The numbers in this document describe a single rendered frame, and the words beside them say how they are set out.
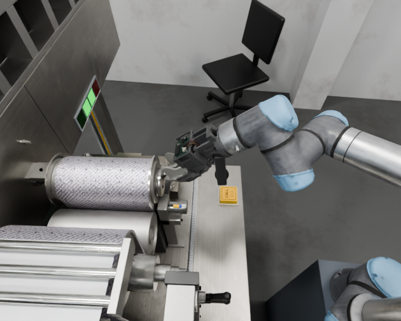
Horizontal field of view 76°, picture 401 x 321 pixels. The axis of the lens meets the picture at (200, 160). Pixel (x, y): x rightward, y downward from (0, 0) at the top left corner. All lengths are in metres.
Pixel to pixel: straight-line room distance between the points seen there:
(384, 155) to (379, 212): 1.89
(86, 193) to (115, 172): 0.09
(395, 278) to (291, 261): 1.19
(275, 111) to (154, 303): 0.71
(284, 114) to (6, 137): 0.62
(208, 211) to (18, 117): 0.69
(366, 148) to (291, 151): 0.14
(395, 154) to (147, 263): 0.49
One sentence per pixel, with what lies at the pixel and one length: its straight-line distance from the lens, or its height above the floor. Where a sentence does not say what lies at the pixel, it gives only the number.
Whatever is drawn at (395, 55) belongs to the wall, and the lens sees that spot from 3.19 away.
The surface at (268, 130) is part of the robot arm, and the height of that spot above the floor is 1.48.
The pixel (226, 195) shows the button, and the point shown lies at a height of 0.92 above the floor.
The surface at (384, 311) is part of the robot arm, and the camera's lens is 0.71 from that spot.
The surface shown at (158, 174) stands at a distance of 0.67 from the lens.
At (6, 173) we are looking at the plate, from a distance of 0.75.
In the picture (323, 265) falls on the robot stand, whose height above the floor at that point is 0.90.
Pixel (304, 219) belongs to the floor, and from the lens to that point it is 2.17.
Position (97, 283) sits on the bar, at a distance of 0.44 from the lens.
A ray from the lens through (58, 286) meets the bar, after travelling 0.46.
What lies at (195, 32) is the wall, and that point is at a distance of 2.75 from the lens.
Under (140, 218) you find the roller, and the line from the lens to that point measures 0.68.
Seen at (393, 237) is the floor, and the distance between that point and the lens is 2.42.
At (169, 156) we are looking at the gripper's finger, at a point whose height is 1.31.
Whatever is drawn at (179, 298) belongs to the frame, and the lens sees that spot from 0.41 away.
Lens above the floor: 1.84
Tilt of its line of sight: 53 degrees down
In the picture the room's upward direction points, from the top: straight up
